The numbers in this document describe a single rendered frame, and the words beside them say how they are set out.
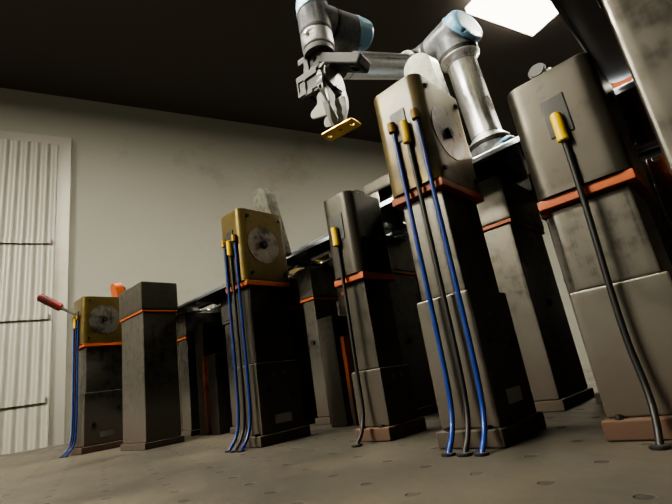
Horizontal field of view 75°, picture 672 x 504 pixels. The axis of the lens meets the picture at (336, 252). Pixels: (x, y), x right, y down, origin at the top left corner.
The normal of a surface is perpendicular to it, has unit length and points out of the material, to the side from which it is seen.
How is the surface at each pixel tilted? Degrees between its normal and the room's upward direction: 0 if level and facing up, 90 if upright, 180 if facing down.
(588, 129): 90
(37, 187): 90
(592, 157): 90
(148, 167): 90
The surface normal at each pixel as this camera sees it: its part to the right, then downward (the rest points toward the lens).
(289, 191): 0.45, -0.32
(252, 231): 0.71, -0.30
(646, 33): -0.69, -0.11
